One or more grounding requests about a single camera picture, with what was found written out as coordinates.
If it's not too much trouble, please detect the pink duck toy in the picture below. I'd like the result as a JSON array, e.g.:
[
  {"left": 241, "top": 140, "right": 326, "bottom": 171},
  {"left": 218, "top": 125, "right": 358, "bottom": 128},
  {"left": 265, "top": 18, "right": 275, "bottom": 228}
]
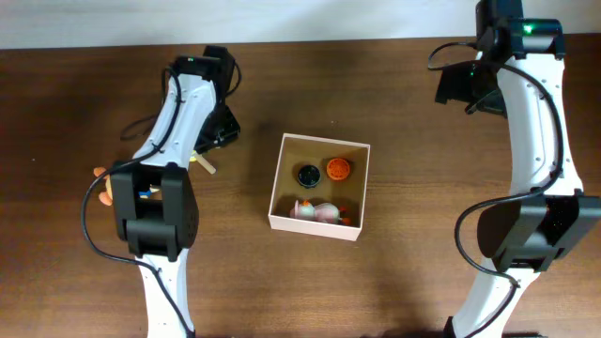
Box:
[{"left": 289, "top": 200, "right": 351, "bottom": 226}]

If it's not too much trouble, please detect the black cable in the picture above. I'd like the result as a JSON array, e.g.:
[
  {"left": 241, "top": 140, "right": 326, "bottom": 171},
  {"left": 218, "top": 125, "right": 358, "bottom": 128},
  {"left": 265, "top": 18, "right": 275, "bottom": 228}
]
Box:
[
  {"left": 425, "top": 40, "right": 565, "bottom": 338},
  {"left": 80, "top": 55, "right": 243, "bottom": 338}
]

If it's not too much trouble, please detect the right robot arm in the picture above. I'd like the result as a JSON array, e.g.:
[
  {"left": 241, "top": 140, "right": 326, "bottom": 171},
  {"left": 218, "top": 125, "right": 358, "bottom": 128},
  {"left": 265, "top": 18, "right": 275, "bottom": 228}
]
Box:
[{"left": 435, "top": 0, "right": 600, "bottom": 337}]

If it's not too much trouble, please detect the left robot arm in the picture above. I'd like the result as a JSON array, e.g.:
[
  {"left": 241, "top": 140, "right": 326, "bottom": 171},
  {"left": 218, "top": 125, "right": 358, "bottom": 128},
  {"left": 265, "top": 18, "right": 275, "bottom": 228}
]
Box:
[{"left": 110, "top": 45, "right": 240, "bottom": 337}]

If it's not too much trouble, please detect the white cardboard box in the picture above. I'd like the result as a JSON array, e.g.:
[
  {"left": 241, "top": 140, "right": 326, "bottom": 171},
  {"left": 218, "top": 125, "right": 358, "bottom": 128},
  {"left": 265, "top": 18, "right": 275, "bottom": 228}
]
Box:
[{"left": 268, "top": 133, "right": 370, "bottom": 241}]

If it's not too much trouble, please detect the tan plush bunny blue scarf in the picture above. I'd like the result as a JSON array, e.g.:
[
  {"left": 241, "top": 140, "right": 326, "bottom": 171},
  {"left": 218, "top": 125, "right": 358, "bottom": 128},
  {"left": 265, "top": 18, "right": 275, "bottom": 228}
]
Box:
[{"left": 93, "top": 167, "right": 162, "bottom": 206}]

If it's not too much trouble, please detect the black round cap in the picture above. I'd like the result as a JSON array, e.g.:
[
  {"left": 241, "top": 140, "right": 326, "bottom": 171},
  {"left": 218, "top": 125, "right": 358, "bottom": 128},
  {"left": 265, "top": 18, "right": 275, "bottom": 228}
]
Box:
[{"left": 297, "top": 164, "right": 321, "bottom": 189}]

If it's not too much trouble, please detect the right black cable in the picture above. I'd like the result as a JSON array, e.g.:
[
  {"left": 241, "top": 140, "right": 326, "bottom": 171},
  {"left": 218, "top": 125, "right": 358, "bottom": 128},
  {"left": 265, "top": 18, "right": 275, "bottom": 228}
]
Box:
[{"left": 425, "top": 40, "right": 565, "bottom": 338}]

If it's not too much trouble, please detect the yellow rattle drum toy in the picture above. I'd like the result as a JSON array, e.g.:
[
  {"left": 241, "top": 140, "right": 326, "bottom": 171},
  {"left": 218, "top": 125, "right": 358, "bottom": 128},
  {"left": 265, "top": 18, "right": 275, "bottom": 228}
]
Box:
[{"left": 190, "top": 151, "right": 217, "bottom": 175}]

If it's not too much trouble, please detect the orange lattice ball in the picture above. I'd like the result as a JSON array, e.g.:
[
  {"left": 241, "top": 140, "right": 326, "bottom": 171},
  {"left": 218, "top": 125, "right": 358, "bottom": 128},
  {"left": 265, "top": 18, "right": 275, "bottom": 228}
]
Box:
[{"left": 326, "top": 158, "right": 351, "bottom": 181}]

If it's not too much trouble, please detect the left black cable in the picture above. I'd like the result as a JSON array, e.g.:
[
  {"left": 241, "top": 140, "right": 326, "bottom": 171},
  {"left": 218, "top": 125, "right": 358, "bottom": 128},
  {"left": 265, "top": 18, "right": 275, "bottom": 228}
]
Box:
[{"left": 80, "top": 55, "right": 243, "bottom": 338}]

